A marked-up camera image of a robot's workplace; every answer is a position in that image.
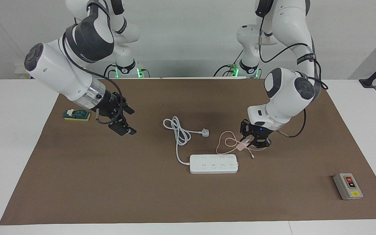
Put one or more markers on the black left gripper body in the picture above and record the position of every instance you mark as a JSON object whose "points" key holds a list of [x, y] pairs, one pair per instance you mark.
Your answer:
{"points": [[259, 130]]}

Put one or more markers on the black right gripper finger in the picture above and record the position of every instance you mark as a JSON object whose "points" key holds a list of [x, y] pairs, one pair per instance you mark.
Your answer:
{"points": [[122, 129], [127, 109]]}

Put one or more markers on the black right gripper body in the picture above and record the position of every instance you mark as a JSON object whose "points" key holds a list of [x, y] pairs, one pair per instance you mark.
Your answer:
{"points": [[109, 106]]}

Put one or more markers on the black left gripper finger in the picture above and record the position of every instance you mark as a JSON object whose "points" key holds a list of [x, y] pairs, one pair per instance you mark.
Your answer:
{"points": [[244, 135], [262, 143]]}

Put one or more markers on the pink charger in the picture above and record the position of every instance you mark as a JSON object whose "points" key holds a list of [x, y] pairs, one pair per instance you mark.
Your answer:
{"points": [[242, 145]]}

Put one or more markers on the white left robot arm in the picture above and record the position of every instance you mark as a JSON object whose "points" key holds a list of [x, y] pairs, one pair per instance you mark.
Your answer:
{"points": [[286, 94]]}

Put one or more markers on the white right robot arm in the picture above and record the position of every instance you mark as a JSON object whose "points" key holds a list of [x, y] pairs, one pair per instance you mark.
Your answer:
{"points": [[64, 71]]}

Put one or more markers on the white power strip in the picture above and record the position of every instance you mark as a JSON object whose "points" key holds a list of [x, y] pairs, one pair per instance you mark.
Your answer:
{"points": [[214, 164]]}

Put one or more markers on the brown table mat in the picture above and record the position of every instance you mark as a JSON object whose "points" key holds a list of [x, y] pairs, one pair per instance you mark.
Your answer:
{"points": [[142, 195]]}

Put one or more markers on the green knife switch yellow base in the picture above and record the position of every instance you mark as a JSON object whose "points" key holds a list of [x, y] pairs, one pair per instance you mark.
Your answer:
{"points": [[77, 115]]}

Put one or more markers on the grey on/off switch box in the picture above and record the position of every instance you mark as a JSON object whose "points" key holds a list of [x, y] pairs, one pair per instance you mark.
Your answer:
{"points": [[348, 186]]}

